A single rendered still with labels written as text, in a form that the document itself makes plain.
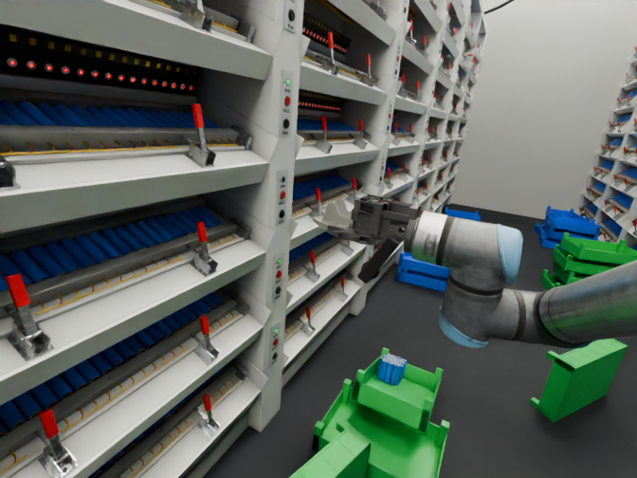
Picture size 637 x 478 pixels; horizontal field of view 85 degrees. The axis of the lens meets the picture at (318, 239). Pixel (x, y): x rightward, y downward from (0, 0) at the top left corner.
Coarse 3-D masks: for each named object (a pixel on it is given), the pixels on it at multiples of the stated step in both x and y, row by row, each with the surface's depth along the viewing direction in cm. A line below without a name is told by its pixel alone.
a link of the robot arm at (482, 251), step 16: (448, 224) 57; (464, 224) 57; (480, 224) 57; (448, 240) 56; (464, 240) 55; (480, 240) 55; (496, 240) 54; (512, 240) 53; (448, 256) 57; (464, 256) 56; (480, 256) 54; (496, 256) 53; (512, 256) 52; (464, 272) 57; (480, 272) 55; (496, 272) 54; (512, 272) 53; (480, 288) 56; (496, 288) 56
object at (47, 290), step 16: (224, 224) 72; (176, 240) 62; (192, 240) 64; (208, 240) 67; (128, 256) 54; (144, 256) 55; (160, 256) 58; (176, 256) 60; (80, 272) 48; (96, 272) 49; (112, 272) 51; (144, 272) 55; (32, 288) 43; (48, 288) 44; (64, 288) 46; (80, 288) 48; (0, 304) 40; (32, 304) 43
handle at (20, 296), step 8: (8, 280) 37; (16, 280) 37; (16, 288) 37; (24, 288) 38; (16, 296) 37; (24, 296) 38; (16, 304) 37; (24, 304) 38; (24, 312) 38; (24, 320) 38; (32, 320) 39; (24, 328) 38; (32, 328) 39
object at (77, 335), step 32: (256, 224) 74; (192, 256) 64; (224, 256) 68; (256, 256) 72; (96, 288) 50; (128, 288) 52; (160, 288) 54; (192, 288) 58; (0, 320) 41; (64, 320) 44; (96, 320) 46; (128, 320) 48; (0, 352) 38; (64, 352) 41; (96, 352) 46; (0, 384) 36; (32, 384) 40
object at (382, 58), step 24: (384, 0) 115; (408, 0) 118; (360, 48) 122; (384, 48) 119; (384, 72) 120; (384, 120) 125; (384, 144) 131; (336, 168) 138; (360, 168) 134; (384, 168) 138; (360, 264) 144; (360, 288) 148
